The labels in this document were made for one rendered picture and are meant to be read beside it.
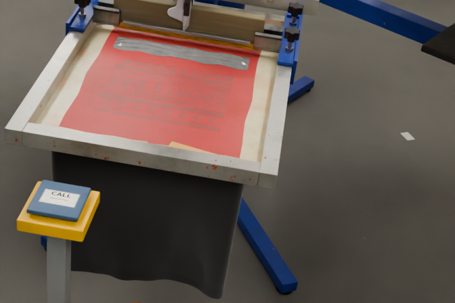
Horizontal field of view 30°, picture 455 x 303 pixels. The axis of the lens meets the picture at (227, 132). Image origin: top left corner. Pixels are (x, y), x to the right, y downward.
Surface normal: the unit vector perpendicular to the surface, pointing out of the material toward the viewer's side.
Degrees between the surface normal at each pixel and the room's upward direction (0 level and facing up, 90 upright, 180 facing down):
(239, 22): 90
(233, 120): 0
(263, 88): 0
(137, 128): 0
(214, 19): 90
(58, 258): 90
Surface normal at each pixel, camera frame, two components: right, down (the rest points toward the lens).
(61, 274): -0.13, 0.53
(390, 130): 0.12, -0.83
